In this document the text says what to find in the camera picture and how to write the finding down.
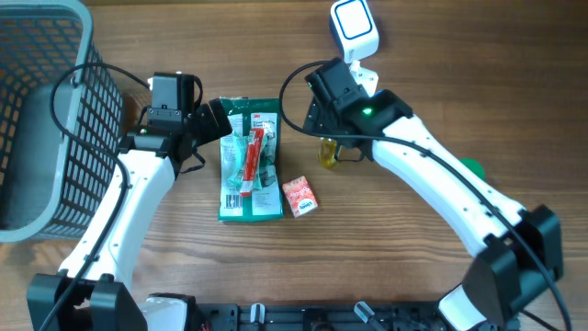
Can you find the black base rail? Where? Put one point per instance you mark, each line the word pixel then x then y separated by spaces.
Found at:
pixel 408 316

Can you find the green 3M gloves package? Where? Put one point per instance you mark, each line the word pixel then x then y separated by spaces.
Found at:
pixel 265 204

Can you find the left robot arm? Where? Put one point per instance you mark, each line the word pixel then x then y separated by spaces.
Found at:
pixel 91 290

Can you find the mint green sachet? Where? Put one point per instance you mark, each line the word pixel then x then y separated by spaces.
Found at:
pixel 236 178

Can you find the grey plastic mesh basket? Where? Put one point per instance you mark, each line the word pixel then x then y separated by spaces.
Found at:
pixel 57 106

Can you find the red tissue pack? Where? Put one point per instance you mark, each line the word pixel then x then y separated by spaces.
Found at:
pixel 300 197

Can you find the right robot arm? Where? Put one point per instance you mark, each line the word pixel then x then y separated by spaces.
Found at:
pixel 517 253

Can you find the red snack stick wrapper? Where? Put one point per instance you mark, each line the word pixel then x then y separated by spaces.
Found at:
pixel 254 149

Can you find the green lid white jar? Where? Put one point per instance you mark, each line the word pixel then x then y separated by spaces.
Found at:
pixel 475 167

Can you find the white barcode scanner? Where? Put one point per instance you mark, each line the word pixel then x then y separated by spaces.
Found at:
pixel 353 29

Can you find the yellow Vim dish soap bottle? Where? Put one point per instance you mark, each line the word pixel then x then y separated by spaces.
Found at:
pixel 327 153

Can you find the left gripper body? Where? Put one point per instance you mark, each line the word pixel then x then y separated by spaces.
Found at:
pixel 188 122

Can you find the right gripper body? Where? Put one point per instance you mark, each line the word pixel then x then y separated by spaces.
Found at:
pixel 323 122

